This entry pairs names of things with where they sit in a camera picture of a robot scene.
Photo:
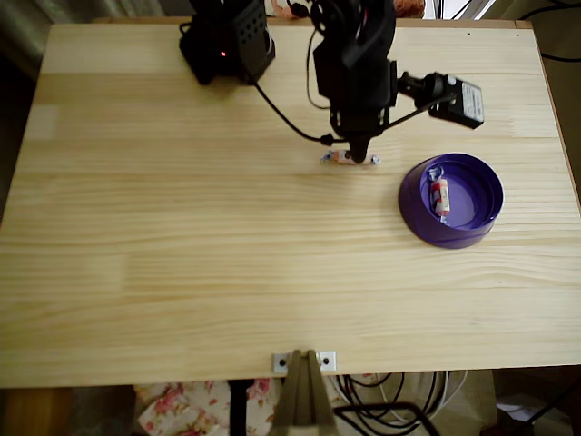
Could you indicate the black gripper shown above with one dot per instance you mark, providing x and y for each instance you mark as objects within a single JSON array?
[{"x": 359, "y": 136}]

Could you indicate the pink candy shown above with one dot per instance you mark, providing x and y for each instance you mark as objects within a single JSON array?
[
  {"x": 439, "y": 195},
  {"x": 333, "y": 156}
]

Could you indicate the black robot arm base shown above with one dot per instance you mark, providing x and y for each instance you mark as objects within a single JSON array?
[{"x": 227, "y": 41}]

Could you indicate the purple bowl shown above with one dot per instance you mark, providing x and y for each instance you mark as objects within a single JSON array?
[{"x": 417, "y": 213}]

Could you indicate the floral curtain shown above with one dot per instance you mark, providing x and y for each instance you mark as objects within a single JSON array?
[{"x": 408, "y": 6}]

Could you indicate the black table leg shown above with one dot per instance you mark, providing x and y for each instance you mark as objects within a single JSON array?
[{"x": 238, "y": 409}]

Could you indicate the floral cloth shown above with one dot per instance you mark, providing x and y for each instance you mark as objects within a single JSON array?
[{"x": 181, "y": 409}]

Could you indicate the white frame strips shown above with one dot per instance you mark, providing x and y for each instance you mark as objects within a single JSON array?
[{"x": 454, "y": 9}]

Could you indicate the silver metal bracket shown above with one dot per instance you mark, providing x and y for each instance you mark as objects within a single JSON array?
[{"x": 329, "y": 361}]

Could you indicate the beige camera stand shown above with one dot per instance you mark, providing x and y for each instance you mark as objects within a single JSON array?
[{"x": 302, "y": 399}]

